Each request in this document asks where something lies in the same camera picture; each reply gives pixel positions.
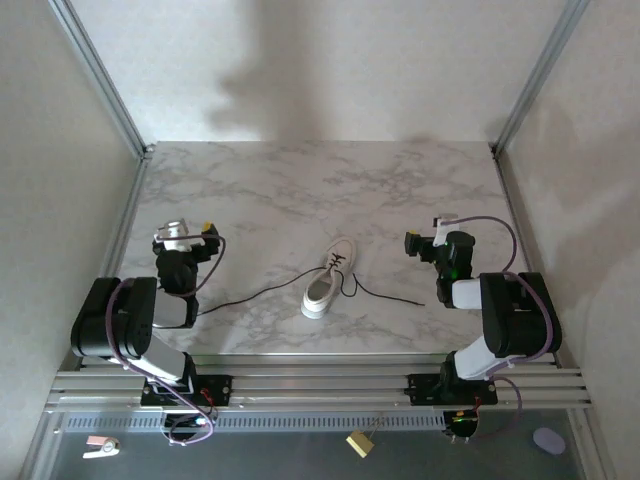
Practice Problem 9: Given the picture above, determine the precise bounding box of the white sneaker with black laces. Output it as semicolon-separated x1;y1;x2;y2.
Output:
197;253;427;317

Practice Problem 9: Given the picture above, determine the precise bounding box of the base electronics board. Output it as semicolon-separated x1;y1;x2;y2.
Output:
160;411;220;437
441;409;482;442

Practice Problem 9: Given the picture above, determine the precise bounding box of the pink and white clip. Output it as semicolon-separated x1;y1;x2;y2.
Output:
82;435;122;460

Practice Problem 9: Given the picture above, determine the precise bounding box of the brass padlock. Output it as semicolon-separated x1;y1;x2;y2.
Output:
345;415;388;459

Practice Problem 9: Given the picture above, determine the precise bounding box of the purple oval object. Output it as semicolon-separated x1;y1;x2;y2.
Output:
532;427;567;456

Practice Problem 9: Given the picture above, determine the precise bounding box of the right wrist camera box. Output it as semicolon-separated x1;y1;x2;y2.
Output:
432;213;460;248

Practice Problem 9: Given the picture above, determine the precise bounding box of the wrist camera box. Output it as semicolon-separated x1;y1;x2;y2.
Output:
432;213;460;248
153;217;192;251

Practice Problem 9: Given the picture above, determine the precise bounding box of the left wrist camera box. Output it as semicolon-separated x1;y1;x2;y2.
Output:
153;217;192;251

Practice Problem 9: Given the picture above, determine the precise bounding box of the aluminium side rail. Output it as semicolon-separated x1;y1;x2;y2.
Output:
492;149;562;369
74;152;152;371

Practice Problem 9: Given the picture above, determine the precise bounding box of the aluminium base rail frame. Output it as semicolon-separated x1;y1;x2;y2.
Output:
44;352;594;414

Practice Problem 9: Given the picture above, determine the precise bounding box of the aluminium corner post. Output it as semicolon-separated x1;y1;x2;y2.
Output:
47;0;155;157
491;0;592;155

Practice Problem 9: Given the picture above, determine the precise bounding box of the grey slotted cable duct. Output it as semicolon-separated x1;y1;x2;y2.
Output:
64;410;447;434

